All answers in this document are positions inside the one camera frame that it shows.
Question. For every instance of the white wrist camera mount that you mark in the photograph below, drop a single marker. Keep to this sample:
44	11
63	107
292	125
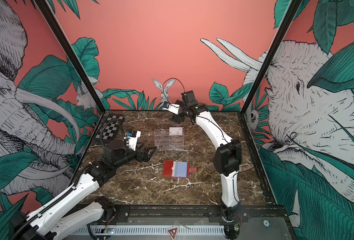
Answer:
173	108
131	139

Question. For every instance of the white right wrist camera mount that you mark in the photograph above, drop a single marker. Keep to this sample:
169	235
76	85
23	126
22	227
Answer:
173	108

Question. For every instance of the red leather card holder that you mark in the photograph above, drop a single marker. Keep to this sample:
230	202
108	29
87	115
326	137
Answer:
175	169

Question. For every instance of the clear acrylic card display rack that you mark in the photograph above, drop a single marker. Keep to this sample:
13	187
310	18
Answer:
165	142

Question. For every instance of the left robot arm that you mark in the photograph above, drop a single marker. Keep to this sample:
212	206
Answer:
53	221

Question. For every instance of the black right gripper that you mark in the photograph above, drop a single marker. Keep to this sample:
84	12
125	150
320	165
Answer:
177	119

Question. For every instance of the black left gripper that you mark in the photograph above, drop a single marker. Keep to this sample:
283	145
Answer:
146	156

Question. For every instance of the black corner frame post right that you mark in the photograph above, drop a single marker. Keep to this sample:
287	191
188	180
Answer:
284	25

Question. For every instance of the black corner frame post left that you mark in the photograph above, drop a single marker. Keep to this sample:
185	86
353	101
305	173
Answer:
53	23

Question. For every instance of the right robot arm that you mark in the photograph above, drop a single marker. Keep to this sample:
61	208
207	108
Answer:
228	155

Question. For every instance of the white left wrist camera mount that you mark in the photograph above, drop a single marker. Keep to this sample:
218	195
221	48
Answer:
131	139

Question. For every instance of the black corner frame post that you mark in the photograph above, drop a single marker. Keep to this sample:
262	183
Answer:
284	25
53	23

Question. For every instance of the red warning triangle sticker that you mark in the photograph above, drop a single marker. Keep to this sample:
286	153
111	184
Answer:
173	233

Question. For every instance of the folded black chess board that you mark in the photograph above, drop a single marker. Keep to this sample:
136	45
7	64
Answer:
110	132

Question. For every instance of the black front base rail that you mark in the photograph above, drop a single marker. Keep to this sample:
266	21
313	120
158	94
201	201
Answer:
213	213

